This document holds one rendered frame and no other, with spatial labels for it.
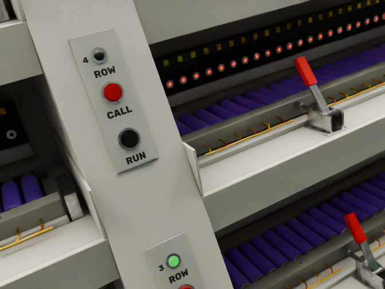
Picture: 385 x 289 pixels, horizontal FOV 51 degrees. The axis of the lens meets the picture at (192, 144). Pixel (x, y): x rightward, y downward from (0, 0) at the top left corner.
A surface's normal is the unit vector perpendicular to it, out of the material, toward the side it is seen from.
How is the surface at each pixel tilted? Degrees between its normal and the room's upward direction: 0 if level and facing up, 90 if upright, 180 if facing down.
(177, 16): 111
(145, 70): 90
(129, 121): 90
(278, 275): 21
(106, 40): 90
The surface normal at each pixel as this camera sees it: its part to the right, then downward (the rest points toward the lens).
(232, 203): 0.45, 0.30
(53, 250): -0.18, -0.89
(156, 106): 0.36, -0.04
